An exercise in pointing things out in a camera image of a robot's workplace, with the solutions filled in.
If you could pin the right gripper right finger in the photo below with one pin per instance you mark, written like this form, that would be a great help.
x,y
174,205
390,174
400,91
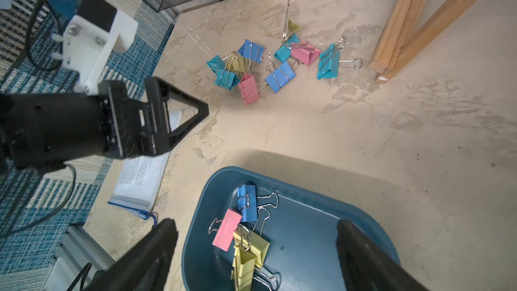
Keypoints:
x,y
365,266

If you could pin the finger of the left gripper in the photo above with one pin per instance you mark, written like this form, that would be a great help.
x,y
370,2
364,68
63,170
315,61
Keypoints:
x,y
165,118

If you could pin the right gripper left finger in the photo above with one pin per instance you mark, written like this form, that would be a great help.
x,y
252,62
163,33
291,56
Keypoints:
x,y
144,267

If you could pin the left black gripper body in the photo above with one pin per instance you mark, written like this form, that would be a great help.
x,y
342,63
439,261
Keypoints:
x,y
44,131

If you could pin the teal plastic storage box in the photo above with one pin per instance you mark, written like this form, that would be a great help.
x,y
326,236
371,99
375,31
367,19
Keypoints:
x,y
302,232

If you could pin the pink binder clip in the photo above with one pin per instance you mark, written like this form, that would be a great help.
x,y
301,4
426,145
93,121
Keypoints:
x,y
304,52
250,89
224,229

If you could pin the blue binder clip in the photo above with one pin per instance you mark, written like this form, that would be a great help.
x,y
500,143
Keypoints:
x,y
279,74
247,202
251,51

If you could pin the teal binder clip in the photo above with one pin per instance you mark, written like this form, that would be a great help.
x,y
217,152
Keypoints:
x,y
216,64
284,52
330,62
227,78

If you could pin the olive yellow binder clip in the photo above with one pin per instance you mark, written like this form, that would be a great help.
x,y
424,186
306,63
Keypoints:
x,y
290,27

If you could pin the white paper document pouch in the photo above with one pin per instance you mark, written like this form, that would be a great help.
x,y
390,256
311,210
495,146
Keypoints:
x,y
138,185

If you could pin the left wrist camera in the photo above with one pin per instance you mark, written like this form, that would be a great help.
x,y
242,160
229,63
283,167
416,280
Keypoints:
x,y
95,29

